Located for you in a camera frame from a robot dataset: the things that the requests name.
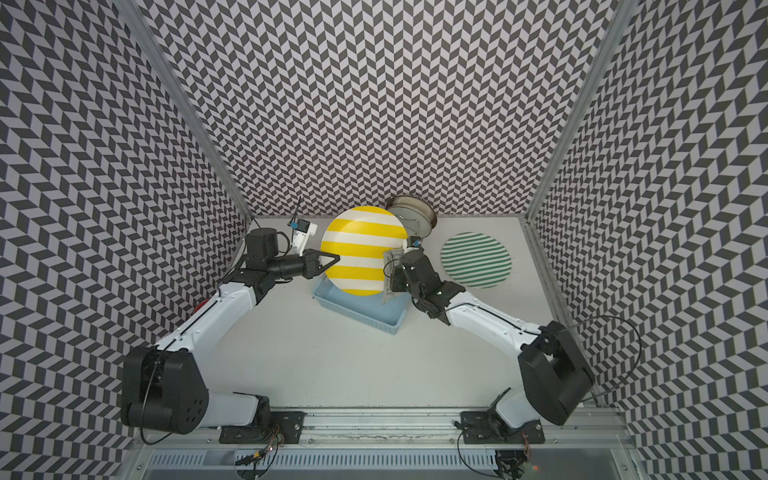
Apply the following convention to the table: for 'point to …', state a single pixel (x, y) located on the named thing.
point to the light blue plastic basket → (369, 308)
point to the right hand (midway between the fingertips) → (397, 273)
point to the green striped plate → (476, 259)
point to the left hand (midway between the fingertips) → (337, 261)
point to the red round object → (201, 304)
